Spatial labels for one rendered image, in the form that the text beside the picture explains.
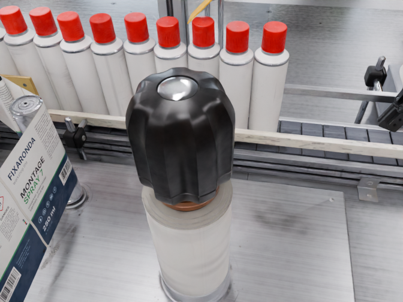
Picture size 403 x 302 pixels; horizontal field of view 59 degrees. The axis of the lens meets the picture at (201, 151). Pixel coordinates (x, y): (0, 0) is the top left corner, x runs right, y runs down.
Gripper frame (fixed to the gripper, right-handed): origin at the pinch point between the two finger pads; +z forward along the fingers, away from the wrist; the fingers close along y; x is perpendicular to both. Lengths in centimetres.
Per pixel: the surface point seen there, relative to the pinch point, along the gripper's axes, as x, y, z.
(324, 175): -4.8, 4.9, 12.7
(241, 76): -25.4, 2.8, 1.5
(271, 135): -16.7, 4.0, 9.1
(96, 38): -47.7, 2.0, 5.0
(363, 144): -3.1, 3.9, 4.1
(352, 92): -6.8, -3.2, 0.5
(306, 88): -13.6, -3.2, 3.0
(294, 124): -11.6, -3.1, 10.9
